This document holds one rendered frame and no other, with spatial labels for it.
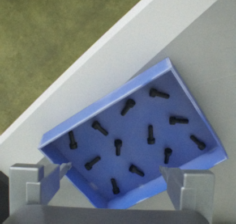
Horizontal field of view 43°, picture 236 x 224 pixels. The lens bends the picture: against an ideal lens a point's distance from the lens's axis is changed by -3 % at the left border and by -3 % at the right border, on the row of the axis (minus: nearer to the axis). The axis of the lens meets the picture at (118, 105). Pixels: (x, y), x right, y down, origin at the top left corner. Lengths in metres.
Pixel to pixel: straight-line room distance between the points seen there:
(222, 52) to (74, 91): 0.12
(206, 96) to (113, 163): 0.10
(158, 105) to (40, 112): 0.10
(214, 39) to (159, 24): 0.04
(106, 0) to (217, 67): 0.93
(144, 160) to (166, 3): 0.14
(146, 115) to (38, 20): 0.99
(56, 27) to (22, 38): 0.14
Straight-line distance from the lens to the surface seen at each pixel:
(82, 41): 1.20
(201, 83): 0.26
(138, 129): 0.27
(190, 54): 0.25
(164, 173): 0.16
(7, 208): 0.35
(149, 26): 0.24
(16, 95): 1.36
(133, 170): 0.29
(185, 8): 0.24
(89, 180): 0.31
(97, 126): 0.26
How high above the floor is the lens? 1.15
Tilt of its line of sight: 62 degrees down
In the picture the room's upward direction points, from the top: 176 degrees counter-clockwise
